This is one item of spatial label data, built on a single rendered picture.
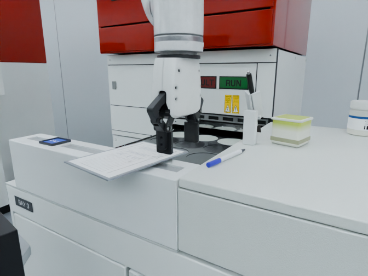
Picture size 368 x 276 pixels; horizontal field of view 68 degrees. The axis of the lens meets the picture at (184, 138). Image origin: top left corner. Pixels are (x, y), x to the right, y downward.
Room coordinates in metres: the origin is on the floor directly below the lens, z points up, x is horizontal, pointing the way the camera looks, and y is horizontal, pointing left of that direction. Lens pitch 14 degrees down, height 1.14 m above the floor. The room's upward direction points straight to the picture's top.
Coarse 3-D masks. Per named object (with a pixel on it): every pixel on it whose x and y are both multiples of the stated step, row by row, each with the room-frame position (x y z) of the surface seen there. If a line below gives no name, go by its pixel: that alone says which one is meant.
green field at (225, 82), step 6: (222, 78) 1.06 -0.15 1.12; (228, 78) 1.05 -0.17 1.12; (234, 78) 1.04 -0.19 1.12; (240, 78) 1.03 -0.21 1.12; (246, 78) 1.02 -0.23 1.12; (222, 84) 1.06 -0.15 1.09; (228, 84) 1.05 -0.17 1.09; (234, 84) 1.04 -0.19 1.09; (240, 84) 1.03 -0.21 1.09; (246, 84) 1.01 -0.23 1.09
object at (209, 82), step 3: (201, 78) 1.11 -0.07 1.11; (204, 78) 1.11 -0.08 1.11; (207, 78) 1.10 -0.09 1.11; (210, 78) 1.09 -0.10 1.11; (213, 78) 1.09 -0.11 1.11; (201, 81) 1.11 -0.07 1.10; (204, 81) 1.11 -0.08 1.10; (207, 81) 1.10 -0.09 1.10; (210, 81) 1.09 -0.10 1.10; (213, 81) 1.09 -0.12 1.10; (201, 84) 1.11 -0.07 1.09; (204, 84) 1.10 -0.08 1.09; (207, 84) 1.10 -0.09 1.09; (210, 84) 1.09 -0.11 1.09; (213, 84) 1.09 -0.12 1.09; (207, 87) 1.10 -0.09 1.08; (210, 87) 1.09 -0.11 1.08; (213, 87) 1.08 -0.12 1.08
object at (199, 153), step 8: (216, 136) 1.01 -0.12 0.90; (224, 136) 1.01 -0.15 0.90; (176, 144) 0.90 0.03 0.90; (184, 144) 0.90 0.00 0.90; (192, 144) 0.90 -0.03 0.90; (200, 144) 0.90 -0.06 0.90; (208, 144) 0.89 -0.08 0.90; (216, 144) 0.89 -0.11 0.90; (192, 152) 0.80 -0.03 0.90; (200, 152) 0.80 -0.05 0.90; (208, 152) 0.80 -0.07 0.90; (216, 152) 0.80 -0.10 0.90; (184, 160) 0.72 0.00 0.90; (192, 160) 0.72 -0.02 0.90; (200, 160) 0.72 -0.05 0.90
